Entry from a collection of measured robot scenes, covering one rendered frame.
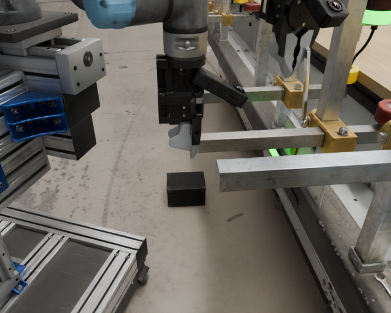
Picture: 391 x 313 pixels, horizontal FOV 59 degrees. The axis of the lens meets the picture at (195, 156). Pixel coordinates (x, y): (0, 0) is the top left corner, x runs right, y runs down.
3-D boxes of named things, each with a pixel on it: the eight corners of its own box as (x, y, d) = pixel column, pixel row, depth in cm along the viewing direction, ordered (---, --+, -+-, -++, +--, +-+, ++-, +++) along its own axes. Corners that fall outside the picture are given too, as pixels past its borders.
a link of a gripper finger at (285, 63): (272, 69, 69) (279, 22, 64) (291, 80, 65) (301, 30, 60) (259, 72, 68) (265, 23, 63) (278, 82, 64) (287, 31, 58)
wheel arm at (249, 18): (170, 25, 174) (170, 16, 172) (170, 23, 177) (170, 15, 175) (254, 23, 178) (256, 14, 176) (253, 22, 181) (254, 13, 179)
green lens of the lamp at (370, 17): (365, 25, 61) (368, 12, 60) (349, 18, 66) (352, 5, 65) (397, 24, 62) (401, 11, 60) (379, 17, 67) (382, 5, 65)
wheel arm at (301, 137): (198, 157, 69) (199, 138, 67) (197, 148, 72) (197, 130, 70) (402, 146, 73) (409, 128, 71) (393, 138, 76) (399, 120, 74)
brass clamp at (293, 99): (285, 109, 90) (287, 91, 87) (270, 90, 101) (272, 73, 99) (308, 108, 91) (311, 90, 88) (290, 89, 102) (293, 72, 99)
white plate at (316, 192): (317, 208, 75) (327, 171, 69) (280, 146, 96) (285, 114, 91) (319, 208, 75) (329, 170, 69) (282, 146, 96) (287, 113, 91)
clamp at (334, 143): (328, 159, 69) (333, 138, 66) (303, 128, 80) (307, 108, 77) (354, 158, 69) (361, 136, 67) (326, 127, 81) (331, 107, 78)
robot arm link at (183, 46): (205, 23, 61) (211, 35, 54) (203, 49, 63) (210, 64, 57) (162, 24, 60) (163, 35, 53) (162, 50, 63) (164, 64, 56)
